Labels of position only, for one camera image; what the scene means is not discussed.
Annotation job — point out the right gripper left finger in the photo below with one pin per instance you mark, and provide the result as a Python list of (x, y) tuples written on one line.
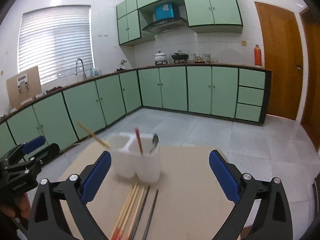
[(47, 219)]

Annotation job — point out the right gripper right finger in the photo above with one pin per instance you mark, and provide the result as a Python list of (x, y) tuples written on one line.
[(273, 219)]

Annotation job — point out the red-tipped bamboo chopstick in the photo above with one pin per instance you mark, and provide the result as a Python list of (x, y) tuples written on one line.
[(127, 214), (139, 140), (135, 214)]

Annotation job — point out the plain bamboo chopstick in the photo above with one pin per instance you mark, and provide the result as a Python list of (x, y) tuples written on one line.
[(93, 135), (122, 213)]

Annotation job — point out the black chopstick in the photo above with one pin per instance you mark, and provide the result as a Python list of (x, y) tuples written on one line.
[(140, 211), (150, 216)]

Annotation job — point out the chrome kitchen faucet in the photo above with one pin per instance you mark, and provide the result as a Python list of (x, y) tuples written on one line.
[(79, 65)]

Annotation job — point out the green lower kitchen cabinets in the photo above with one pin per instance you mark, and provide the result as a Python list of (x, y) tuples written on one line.
[(223, 91)]

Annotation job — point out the person's left hand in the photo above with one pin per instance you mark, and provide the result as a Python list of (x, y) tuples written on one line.
[(22, 203)]

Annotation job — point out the brown cardboard box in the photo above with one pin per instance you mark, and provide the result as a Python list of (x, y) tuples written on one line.
[(23, 86)]

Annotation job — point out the white double utensil holder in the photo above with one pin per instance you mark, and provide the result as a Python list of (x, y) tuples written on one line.
[(127, 160)]

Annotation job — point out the white window blind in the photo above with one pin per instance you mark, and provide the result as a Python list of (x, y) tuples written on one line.
[(53, 38)]

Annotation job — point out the brown wooden door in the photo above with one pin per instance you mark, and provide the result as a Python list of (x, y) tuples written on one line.
[(283, 55)]

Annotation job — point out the black wok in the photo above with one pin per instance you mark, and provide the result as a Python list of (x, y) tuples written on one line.
[(180, 57)]

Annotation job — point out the black range hood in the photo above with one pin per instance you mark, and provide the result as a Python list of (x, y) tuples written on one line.
[(164, 25)]

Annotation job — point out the blue box on hood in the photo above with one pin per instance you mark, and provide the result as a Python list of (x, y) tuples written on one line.
[(164, 11)]

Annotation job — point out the green upper wall cabinets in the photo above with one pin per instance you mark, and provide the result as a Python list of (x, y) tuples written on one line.
[(203, 16)]

